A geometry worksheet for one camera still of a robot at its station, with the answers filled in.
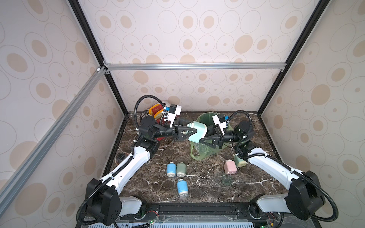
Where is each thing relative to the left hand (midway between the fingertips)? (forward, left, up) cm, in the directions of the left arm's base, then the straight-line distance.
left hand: (197, 132), depth 59 cm
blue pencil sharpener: (-12, +6, -32) cm, 35 cm away
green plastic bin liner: (+4, -4, -23) cm, 23 cm away
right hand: (-1, -1, -6) cm, 7 cm away
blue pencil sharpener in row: (-3, +13, -32) cm, 34 cm away
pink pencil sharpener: (-1, -21, -32) cm, 39 cm away
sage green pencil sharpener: (-3, +7, -32) cm, 33 cm away
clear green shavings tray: (-6, -20, -39) cm, 44 cm away
